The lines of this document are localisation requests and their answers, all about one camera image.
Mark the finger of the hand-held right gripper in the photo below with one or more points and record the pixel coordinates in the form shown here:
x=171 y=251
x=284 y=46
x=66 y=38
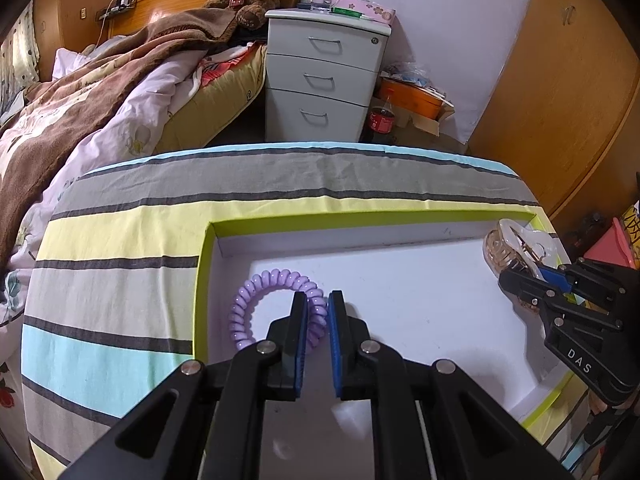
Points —
x=600 y=282
x=520 y=285

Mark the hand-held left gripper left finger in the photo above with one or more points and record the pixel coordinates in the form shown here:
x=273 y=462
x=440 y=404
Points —
x=300 y=345

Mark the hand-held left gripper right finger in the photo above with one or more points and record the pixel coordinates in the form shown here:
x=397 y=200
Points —
x=336 y=345

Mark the green tray with white inside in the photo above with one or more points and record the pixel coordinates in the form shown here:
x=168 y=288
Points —
x=400 y=280

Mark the pink stool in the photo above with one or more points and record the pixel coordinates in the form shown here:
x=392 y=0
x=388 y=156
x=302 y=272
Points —
x=610 y=245

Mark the yellow bag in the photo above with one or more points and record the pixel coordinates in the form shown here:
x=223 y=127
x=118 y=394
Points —
x=632 y=225

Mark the cardboard box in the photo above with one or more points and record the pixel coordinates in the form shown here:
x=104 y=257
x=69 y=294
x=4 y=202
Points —
x=425 y=122

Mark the striped cloth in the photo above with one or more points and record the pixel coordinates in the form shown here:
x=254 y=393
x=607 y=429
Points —
x=125 y=260

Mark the large wooden wardrobe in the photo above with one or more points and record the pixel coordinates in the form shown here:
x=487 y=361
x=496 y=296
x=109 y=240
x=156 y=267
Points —
x=565 y=85

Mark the cola bottle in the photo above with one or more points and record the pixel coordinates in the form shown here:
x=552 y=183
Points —
x=382 y=122

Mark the orange storage box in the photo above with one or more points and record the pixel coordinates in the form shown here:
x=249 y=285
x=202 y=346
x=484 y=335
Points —
x=405 y=97

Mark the white nightstand drawer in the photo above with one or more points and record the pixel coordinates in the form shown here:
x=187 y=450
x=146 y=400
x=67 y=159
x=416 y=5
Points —
x=320 y=82
x=315 y=120

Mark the clear plastic bags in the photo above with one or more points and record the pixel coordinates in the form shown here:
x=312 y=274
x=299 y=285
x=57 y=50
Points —
x=415 y=75

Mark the yellow quilted bedding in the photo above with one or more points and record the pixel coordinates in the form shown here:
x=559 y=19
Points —
x=220 y=105

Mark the white nightstand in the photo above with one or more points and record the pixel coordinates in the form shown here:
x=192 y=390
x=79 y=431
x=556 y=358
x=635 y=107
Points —
x=280 y=85

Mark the red printed pillow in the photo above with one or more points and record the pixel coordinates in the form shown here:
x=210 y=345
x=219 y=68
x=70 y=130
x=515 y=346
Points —
x=215 y=67

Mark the pale floral quilt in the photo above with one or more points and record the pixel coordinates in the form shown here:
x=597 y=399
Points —
x=150 y=90

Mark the white drawer with lock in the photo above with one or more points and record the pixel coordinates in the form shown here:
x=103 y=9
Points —
x=325 y=47

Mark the pink floral tissue box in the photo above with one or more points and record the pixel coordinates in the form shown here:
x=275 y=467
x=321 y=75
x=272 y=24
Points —
x=367 y=7

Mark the brown blanket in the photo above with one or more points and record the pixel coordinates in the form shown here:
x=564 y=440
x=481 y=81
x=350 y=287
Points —
x=75 y=90

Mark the wooden headboard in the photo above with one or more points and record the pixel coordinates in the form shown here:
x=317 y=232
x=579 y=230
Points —
x=170 y=5

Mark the power strip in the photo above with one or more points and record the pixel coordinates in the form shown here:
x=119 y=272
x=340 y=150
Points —
x=117 y=6

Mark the floral curtain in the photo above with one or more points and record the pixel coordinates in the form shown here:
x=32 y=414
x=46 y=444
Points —
x=22 y=50

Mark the tall wooden cabinet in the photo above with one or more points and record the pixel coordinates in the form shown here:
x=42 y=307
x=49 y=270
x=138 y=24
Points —
x=70 y=10

